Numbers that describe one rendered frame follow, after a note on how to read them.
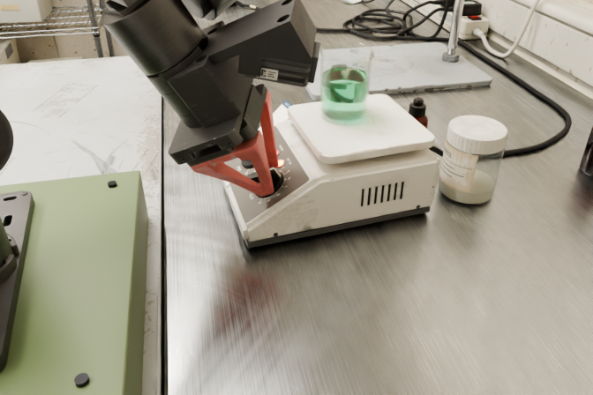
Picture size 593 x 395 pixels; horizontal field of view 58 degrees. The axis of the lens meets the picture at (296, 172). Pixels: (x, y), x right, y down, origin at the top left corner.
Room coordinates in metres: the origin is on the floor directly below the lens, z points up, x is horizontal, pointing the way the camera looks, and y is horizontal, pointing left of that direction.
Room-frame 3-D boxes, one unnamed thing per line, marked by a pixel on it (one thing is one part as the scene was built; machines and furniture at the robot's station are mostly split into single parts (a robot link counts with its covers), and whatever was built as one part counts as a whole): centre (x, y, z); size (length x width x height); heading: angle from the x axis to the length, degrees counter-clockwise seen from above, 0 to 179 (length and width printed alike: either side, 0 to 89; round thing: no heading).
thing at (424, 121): (0.59, -0.15, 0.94); 0.03 x 0.03 x 0.07
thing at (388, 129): (0.49, -0.06, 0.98); 0.12 x 0.12 x 0.01; 18
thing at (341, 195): (0.48, -0.04, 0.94); 0.22 x 0.13 x 0.08; 108
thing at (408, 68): (0.86, -0.15, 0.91); 0.30 x 0.20 x 0.01; 102
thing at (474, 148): (0.49, -0.19, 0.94); 0.06 x 0.06 x 0.08
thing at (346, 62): (0.50, -0.05, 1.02); 0.06 x 0.05 x 0.08; 41
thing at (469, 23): (1.22, -0.31, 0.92); 0.40 x 0.06 x 0.04; 12
